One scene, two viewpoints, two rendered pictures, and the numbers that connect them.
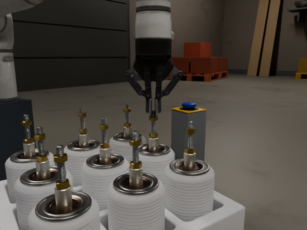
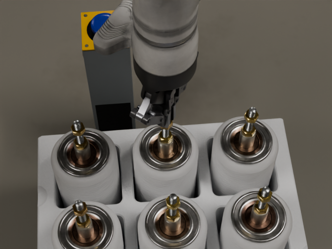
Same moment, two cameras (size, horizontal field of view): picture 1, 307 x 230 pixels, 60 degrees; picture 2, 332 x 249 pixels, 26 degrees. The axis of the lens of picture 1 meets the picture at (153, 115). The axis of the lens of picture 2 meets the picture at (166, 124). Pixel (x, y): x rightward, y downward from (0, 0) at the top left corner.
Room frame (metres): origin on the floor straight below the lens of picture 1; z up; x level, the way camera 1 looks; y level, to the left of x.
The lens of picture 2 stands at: (0.33, 0.42, 1.17)
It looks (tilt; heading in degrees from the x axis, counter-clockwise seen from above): 60 degrees down; 300
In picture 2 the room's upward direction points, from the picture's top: straight up
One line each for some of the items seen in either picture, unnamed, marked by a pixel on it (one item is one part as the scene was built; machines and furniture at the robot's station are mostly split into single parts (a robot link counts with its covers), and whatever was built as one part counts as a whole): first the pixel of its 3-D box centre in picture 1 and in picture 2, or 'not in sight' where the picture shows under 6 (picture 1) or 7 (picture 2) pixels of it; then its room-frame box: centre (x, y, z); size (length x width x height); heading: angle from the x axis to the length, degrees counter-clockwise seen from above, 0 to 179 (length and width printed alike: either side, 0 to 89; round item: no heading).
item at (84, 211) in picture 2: (82, 114); (80, 208); (0.60, 0.16, 0.33); 0.02 x 0.02 x 0.01; 78
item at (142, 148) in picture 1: (153, 149); (165, 147); (0.57, 0.00, 0.25); 0.08 x 0.08 x 0.01
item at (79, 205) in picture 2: (82, 123); (81, 215); (0.60, 0.16, 0.31); 0.01 x 0.01 x 0.08
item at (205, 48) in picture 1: (201, 60); not in sight; (5.64, -0.98, 0.37); 1.32 x 1.03 x 0.74; 138
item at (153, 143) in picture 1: (153, 144); (165, 143); (0.57, 0.00, 0.26); 0.02 x 0.02 x 0.03
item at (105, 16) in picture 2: (188, 107); (104, 26); (0.73, -0.10, 0.32); 0.04 x 0.04 x 0.02
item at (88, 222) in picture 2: (82, 130); (83, 220); (0.60, 0.16, 0.29); 0.02 x 0.02 x 0.01; 78
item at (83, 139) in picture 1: (83, 140); (84, 227); (0.60, 0.16, 0.26); 0.02 x 0.02 x 0.03
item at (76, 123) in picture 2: (127, 117); (79, 136); (0.67, 0.07, 0.30); 0.01 x 0.01 x 0.08
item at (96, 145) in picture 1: (83, 145); (85, 230); (0.60, 0.16, 0.25); 0.08 x 0.08 x 0.01
